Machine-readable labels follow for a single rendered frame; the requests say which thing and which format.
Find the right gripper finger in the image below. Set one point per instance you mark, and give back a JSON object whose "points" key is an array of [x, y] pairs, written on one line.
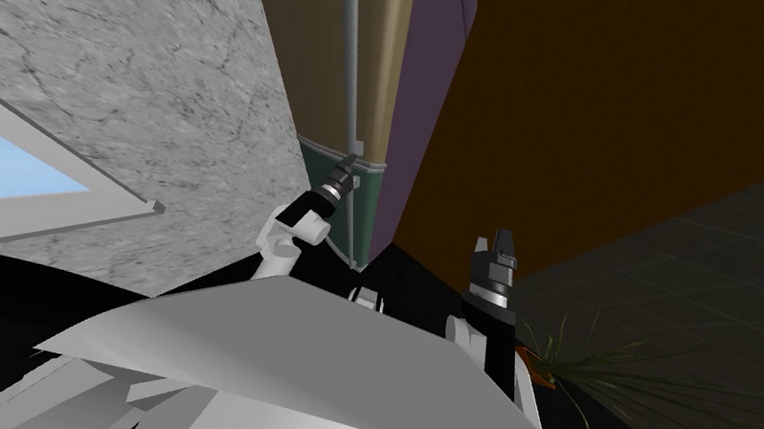
{"points": [[505, 247], [481, 247]]}

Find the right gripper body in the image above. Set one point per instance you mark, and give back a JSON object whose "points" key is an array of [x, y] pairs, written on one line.
{"points": [[493, 272]]}

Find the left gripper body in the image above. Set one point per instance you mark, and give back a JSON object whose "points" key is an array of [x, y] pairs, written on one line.
{"points": [[343, 175]]}

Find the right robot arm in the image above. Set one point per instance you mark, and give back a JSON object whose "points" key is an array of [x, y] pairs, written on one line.
{"points": [[478, 335]]}

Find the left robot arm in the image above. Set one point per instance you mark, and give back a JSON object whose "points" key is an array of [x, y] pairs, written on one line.
{"points": [[292, 232]]}

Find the dark green cupboard panel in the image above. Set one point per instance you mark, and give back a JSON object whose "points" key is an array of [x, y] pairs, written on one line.
{"points": [[366, 204]]}

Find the green plant in orange pot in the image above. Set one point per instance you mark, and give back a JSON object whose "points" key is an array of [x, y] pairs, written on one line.
{"points": [[562, 365]]}

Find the tan cupboard door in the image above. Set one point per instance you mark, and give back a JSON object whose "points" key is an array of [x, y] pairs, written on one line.
{"points": [[290, 20]]}

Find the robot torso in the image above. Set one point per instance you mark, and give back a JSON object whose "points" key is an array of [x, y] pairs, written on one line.
{"points": [[294, 371]]}

